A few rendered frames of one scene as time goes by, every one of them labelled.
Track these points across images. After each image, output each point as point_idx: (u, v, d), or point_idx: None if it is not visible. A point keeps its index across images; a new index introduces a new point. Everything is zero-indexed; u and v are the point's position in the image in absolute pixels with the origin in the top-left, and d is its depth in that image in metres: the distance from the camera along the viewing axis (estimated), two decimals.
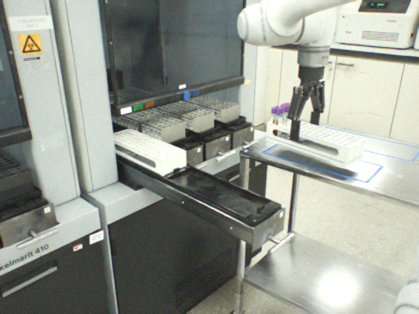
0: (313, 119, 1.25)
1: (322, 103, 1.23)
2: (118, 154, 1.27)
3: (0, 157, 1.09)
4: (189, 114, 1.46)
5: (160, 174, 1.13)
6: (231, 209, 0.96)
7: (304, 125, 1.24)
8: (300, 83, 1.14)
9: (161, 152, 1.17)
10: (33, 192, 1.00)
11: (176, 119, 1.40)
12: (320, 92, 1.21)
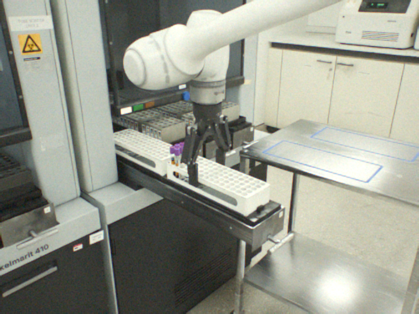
0: (219, 157, 1.09)
1: (226, 139, 1.07)
2: (118, 154, 1.27)
3: (0, 157, 1.09)
4: (189, 114, 1.46)
5: (160, 174, 1.13)
6: (231, 209, 0.96)
7: (208, 166, 1.08)
8: (194, 122, 0.97)
9: (161, 152, 1.17)
10: (33, 192, 1.00)
11: (176, 119, 1.40)
12: (223, 128, 1.05)
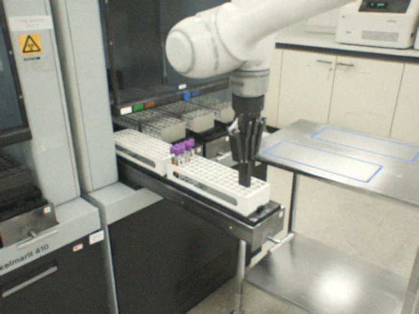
0: (245, 171, 0.94)
1: (235, 150, 0.92)
2: (118, 154, 1.27)
3: (0, 157, 1.09)
4: (189, 114, 1.46)
5: (160, 174, 1.13)
6: (231, 209, 0.96)
7: (208, 166, 1.08)
8: None
9: (161, 152, 1.17)
10: (33, 192, 1.00)
11: (176, 119, 1.40)
12: (234, 137, 0.89)
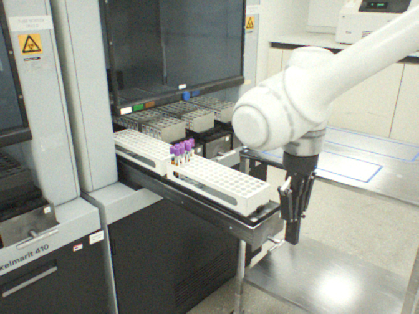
0: (293, 228, 0.89)
1: (284, 208, 0.86)
2: (118, 154, 1.27)
3: (0, 157, 1.09)
4: (189, 114, 1.46)
5: (160, 174, 1.13)
6: (231, 209, 0.96)
7: (208, 165, 1.08)
8: None
9: (161, 152, 1.17)
10: (33, 192, 1.00)
11: (176, 119, 1.40)
12: (285, 196, 0.84)
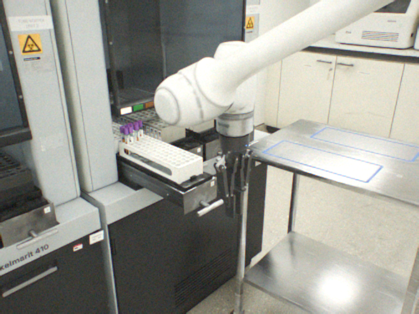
0: (231, 204, 1.00)
1: (221, 184, 0.98)
2: None
3: (0, 157, 1.09)
4: None
5: None
6: (168, 179, 1.11)
7: (154, 143, 1.23)
8: None
9: (116, 133, 1.32)
10: (33, 192, 1.00)
11: None
12: (221, 173, 0.96)
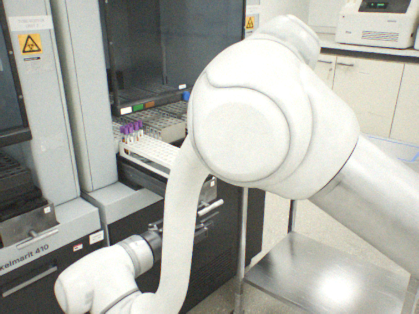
0: None
1: None
2: None
3: (0, 157, 1.09)
4: None
5: None
6: (168, 179, 1.11)
7: (154, 143, 1.23)
8: None
9: (116, 133, 1.32)
10: (33, 192, 1.00)
11: (176, 119, 1.40)
12: (161, 224, 1.01)
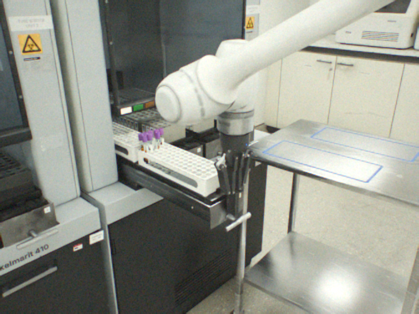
0: (232, 201, 1.01)
1: (222, 182, 0.98)
2: None
3: (0, 157, 1.09)
4: None
5: (132, 161, 1.22)
6: (192, 190, 1.04)
7: (175, 152, 1.17)
8: None
9: (134, 140, 1.25)
10: (33, 192, 1.00)
11: None
12: (222, 171, 0.96)
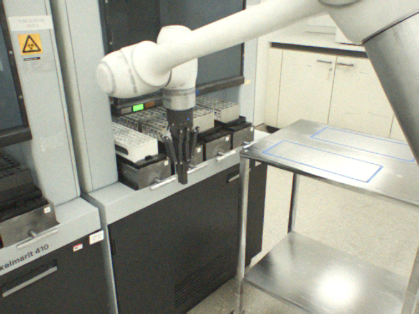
0: (181, 171, 1.14)
1: None
2: None
3: (0, 157, 1.09)
4: None
5: None
6: (125, 158, 1.24)
7: (116, 128, 1.36)
8: (192, 121, 1.11)
9: None
10: (33, 192, 1.00)
11: None
12: (169, 143, 1.09)
